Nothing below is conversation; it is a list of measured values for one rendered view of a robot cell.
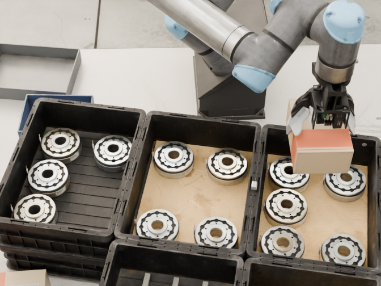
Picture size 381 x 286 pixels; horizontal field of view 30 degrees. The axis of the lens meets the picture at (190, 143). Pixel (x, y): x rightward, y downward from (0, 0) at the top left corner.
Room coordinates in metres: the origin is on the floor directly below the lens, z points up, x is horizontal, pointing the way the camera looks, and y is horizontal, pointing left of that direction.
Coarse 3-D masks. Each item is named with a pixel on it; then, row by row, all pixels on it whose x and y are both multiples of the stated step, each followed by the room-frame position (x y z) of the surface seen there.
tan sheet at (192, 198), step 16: (160, 144) 1.24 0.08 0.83; (160, 176) 1.13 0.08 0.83; (192, 176) 1.13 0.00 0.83; (208, 176) 1.13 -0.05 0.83; (144, 192) 1.08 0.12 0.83; (160, 192) 1.08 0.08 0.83; (176, 192) 1.08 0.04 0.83; (192, 192) 1.08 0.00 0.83; (208, 192) 1.08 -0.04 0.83; (224, 192) 1.08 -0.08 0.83; (240, 192) 1.08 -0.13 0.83; (144, 208) 1.03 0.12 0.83; (160, 208) 1.03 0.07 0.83; (176, 208) 1.03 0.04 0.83; (192, 208) 1.03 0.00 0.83; (208, 208) 1.03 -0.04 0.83; (224, 208) 1.03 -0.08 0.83; (240, 208) 1.03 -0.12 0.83; (192, 224) 0.98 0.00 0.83; (240, 224) 0.98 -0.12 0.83; (192, 240) 0.94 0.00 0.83
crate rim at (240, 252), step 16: (160, 112) 1.26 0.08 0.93; (144, 128) 1.21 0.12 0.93; (256, 128) 1.20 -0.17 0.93; (144, 144) 1.16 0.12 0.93; (256, 144) 1.16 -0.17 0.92; (256, 160) 1.10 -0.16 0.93; (128, 192) 1.00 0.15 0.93; (144, 240) 0.87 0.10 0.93; (160, 240) 0.87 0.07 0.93; (240, 240) 0.87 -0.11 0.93; (240, 256) 0.83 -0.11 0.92
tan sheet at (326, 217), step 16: (272, 160) 1.18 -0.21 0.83; (320, 176) 1.13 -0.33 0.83; (304, 192) 1.08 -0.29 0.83; (320, 192) 1.08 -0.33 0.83; (288, 208) 1.03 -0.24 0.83; (320, 208) 1.03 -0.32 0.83; (336, 208) 1.03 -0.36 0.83; (352, 208) 1.03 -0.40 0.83; (304, 224) 0.98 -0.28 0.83; (320, 224) 0.98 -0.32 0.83; (336, 224) 0.98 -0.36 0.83; (352, 224) 0.98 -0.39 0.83; (304, 240) 0.93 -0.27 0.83; (320, 240) 0.93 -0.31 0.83; (304, 256) 0.89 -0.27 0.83
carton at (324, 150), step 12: (288, 108) 1.12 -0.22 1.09; (312, 108) 1.09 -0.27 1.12; (300, 132) 1.02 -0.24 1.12; (312, 132) 1.02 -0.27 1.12; (324, 132) 1.02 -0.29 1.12; (336, 132) 1.02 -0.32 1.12; (348, 132) 1.02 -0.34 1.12; (300, 144) 0.99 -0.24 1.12; (312, 144) 0.99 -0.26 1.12; (324, 144) 0.99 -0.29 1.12; (336, 144) 0.99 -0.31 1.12; (348, 144) 0.99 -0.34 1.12; (300, 156) 0.97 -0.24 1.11; (312, 156) 0.97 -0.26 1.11; (324, 156) 0.97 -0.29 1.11; (336, 156) 0.97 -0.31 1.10; (348, 156) 0.97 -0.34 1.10; (300, 168) 0.97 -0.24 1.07; (312, 168) 0.97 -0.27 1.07; (324, 168) 0.97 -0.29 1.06; (336, 168) 0.97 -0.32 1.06; (348, 168) 0.97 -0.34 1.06
